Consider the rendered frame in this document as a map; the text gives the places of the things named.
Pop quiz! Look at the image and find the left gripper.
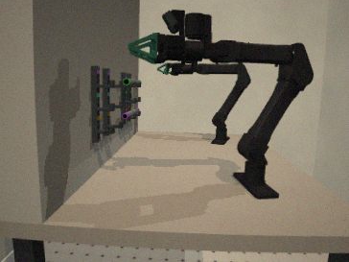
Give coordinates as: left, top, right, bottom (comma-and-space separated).
128, 33, 186, 64

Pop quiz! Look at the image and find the beige wall panel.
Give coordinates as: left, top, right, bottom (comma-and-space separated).
0, 0, 140, 225

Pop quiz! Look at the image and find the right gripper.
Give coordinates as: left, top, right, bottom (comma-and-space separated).
157, 62, 184, 76

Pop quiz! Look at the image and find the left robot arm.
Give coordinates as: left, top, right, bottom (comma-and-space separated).
162, 10, 314, 200

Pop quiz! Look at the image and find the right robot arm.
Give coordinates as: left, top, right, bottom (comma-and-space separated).
174, 60, 251, 145

